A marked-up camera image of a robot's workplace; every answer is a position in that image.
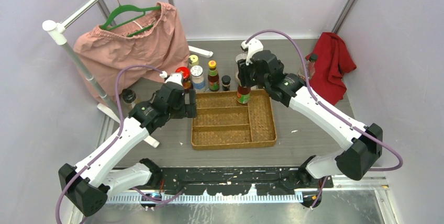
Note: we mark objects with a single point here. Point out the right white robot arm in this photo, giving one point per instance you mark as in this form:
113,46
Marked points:
358,152

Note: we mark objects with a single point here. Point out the yellow cap sauce bottle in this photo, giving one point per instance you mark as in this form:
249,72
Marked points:
213,76
243,94

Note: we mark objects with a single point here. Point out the woven divided tray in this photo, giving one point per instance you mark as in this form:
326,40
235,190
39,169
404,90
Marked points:
223,123

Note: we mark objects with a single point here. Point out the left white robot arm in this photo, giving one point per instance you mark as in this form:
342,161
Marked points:
89,183

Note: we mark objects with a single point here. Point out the dark lid small jar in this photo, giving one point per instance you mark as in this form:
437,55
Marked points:
129,97

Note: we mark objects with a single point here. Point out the pale yellow lid jar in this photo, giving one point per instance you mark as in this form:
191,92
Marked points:
193,60

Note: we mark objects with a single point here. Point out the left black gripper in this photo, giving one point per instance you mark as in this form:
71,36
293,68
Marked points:
189,110

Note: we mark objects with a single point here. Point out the silver lid tall glass jar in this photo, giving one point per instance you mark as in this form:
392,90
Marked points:
239,57

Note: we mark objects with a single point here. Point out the pink skirt garment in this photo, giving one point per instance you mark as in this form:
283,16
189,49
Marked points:
140,49

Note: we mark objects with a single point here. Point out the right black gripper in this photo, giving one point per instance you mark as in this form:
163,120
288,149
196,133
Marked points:
244,66

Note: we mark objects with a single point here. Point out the white garment rack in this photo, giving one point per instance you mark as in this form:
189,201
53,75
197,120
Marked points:
56,32

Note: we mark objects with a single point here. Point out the red cloth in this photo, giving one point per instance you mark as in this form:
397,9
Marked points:
334,61

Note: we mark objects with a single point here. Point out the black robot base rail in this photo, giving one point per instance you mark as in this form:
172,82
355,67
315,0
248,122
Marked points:
236,181

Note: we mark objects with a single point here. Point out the clear vinegar bottle red label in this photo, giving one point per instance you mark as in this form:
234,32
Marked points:
309,66

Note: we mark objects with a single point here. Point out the red lid sauce jar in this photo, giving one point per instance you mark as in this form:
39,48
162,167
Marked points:
187,84

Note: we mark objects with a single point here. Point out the small black cap bottle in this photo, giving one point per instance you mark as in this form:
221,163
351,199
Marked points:
226,81

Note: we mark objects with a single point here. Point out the silver lid pepper jar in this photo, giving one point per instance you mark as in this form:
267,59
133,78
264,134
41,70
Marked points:
197,78

